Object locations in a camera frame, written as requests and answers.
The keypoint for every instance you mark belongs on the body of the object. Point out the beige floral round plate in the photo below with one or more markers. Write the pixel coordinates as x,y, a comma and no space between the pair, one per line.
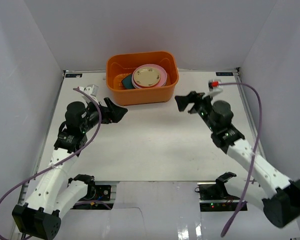
147,75

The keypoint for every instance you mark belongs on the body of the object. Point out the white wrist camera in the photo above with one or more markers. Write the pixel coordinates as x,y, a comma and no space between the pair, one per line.
90,90
215,88

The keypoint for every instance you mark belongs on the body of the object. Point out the orange plastic bin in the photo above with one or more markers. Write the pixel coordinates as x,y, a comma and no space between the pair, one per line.
122,65

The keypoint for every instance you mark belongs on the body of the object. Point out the teal square plate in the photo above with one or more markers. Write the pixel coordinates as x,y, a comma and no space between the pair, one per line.
127,82

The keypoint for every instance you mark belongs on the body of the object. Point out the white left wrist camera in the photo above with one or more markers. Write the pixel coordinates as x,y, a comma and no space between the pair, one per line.
90,90

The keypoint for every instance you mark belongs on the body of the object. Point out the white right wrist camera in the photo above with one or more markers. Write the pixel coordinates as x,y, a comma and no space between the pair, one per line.
215,88

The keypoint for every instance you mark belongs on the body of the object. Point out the orange round plate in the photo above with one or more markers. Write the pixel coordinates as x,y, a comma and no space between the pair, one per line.
144,87

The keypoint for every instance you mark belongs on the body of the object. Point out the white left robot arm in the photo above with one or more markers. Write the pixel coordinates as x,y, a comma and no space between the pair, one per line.
55,194

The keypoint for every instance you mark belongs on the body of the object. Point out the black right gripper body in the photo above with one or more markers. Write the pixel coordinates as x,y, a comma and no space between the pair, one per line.
201,106

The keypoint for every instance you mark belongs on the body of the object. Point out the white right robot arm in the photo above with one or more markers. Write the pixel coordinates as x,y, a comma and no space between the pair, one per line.
274,193

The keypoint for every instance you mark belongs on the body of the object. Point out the pink round plate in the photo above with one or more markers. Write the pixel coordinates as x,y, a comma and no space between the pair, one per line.
164,76

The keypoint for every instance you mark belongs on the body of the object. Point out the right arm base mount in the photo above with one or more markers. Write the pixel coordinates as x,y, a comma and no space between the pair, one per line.
211,201

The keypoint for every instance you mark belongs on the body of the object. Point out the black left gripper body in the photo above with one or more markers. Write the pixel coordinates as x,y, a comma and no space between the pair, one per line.
107,111

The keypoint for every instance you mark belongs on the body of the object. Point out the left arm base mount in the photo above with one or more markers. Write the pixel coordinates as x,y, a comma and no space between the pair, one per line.
99,198

